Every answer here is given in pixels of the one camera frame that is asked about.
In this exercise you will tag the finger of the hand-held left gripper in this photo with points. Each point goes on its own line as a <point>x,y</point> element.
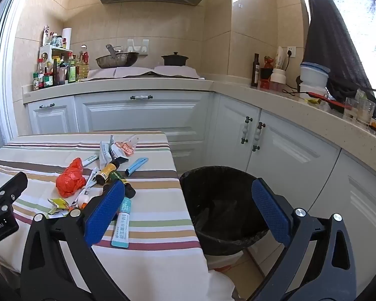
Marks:
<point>14,186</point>

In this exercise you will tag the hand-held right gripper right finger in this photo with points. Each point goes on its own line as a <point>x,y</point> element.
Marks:
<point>271,211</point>

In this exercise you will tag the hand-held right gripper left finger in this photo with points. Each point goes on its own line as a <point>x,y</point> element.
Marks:
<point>105,214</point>

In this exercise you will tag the dark bottle green yellow label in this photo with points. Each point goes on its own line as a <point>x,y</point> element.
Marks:
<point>119,178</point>

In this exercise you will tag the trash bin with black liner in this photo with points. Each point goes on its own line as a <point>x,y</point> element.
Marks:
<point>225,207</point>

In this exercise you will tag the white tube green print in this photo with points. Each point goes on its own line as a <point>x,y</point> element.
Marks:
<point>89,161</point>

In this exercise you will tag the white pouch blue print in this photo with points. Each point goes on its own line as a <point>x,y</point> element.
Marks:
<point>105,152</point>

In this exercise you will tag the white tube teal print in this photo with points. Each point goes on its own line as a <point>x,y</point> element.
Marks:
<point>122,225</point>

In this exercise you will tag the striped tablecloth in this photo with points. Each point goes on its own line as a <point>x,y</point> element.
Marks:
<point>34,156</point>

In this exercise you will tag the clear long sachet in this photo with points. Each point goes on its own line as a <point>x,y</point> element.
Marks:
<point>91,178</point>

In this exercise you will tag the orange black tube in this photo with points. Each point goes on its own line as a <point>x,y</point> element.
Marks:
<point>106,172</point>

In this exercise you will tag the gold crumpled wrapper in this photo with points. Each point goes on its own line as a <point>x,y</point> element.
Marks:
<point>58,205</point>

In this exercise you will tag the orange plastic bag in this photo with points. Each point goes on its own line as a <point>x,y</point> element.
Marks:
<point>70,178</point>

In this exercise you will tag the blue packet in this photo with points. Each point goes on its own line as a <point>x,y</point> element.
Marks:
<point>137,166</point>

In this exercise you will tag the clear wrapper orange print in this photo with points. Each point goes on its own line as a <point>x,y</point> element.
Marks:
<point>127,147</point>

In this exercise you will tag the wide white cabinet door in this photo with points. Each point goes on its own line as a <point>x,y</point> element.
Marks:
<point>144,116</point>

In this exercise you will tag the small yellow item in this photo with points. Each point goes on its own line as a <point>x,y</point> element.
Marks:
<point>313,101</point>

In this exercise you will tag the cluster of condiment bottles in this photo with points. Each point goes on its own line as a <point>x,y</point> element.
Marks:
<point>62,72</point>

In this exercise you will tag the small red box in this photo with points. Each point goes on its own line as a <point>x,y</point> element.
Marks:
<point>264,85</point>

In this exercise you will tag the white plastic container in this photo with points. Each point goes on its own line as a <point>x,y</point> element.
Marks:
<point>313,91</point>

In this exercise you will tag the clear drinking glass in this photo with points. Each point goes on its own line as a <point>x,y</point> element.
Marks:
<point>366,113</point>
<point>351,109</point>

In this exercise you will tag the black power adapter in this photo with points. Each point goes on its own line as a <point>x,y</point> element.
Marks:
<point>298,83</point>

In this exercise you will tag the jar with white lid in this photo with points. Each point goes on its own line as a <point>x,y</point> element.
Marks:
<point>278,76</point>

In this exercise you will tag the white spice rack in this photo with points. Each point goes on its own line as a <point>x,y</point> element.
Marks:
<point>50,50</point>

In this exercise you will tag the black cup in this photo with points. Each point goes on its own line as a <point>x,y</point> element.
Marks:
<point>265,73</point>

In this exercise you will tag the dark oil bottle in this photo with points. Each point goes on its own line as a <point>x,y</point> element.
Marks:
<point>255,72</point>

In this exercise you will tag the pale stove cover cloth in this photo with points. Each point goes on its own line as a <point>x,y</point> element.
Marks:
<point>128,72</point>

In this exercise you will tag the red figurine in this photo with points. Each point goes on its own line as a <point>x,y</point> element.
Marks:
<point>268,62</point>

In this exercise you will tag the white yellow packet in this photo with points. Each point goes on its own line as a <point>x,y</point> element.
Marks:
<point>281,58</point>

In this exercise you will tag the steel wok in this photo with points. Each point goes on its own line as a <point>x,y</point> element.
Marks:
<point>117,61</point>

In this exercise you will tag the paper towel roll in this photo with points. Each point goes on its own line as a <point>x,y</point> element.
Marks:
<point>67,37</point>

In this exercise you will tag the metal spatula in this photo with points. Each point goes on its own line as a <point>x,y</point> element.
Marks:
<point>110,50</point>

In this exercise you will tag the black pot with lid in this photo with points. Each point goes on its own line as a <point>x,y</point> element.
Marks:
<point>174,60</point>

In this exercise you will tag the dark hanging cloth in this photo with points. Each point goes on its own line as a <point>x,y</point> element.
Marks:
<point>329,37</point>

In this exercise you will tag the window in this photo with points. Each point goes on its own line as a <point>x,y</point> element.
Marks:
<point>366,31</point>

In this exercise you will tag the white door frame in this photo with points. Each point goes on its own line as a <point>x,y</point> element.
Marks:
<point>15,53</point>

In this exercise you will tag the white wall outlet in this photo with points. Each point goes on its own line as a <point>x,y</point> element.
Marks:
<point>291,51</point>

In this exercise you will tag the white wall bracket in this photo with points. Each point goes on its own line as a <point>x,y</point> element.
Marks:
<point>138,46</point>

